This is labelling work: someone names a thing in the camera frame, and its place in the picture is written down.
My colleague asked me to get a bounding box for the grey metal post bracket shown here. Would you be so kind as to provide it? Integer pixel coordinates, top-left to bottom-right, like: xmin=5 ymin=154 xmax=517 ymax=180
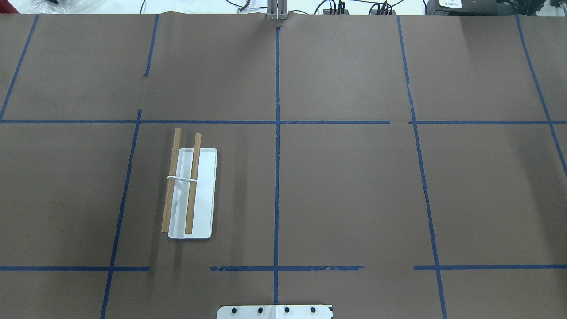
xmin=267 ymin=0 xmax=289 ymax=21

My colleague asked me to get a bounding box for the left wooden rack rod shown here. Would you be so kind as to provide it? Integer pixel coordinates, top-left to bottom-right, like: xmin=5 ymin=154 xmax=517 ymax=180
xmin=161 ymin=128 xmax=182 ymax=233

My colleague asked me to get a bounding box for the white metal rack crossbar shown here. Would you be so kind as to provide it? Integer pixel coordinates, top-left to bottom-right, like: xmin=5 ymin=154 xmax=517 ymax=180
xmin=167 ymin=176 xmax=197 ymax=183

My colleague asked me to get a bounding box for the black power strip right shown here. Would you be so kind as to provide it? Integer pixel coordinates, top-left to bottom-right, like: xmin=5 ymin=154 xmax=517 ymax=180
xmin=367 ymin=1 xmax=394 ymax=16

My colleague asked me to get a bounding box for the wooden rack rod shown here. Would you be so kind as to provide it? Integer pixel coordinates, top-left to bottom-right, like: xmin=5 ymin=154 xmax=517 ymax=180
xmin=161 ymin=128 xmax=182 ymax=233
xmin=184 ymin=133 xmax=202 ymax=235

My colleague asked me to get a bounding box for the white rack base tray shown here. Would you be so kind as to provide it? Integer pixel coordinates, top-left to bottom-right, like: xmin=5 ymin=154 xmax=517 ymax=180
xmin=168 ymin=148 xmax=218 ymax=240

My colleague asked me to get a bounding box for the black power strip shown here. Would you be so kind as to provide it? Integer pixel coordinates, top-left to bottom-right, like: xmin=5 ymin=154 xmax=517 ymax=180
xmin=367 ymin=1 xmax=394 ymax=16
xmin=319 ymin=0 xmax=349 ymax=16

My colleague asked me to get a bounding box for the clear plastic bag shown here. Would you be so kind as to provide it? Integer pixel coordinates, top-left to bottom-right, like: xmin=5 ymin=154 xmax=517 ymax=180
xmin=27 ymin=0 xmax=109 ymax=14

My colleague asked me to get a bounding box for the black power strip left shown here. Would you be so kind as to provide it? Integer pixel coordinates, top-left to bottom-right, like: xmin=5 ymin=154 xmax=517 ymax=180
xmin=319 ymin=0 xmax=349 ymax=16

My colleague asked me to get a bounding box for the right wooden rack rod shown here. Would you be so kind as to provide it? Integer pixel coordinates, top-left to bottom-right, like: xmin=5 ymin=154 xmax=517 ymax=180
xmin=184 ymin=133 xmax=202 ymax=235

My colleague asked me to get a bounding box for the black box with label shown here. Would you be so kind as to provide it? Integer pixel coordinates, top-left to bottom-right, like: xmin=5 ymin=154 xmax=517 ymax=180
xmin=425 ymin=0 xmax=545 ymax=16

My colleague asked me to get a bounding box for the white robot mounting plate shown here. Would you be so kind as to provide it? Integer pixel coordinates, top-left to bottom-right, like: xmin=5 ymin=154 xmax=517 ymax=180
xmin=216 ymin=304 xmax=334 ymax=319

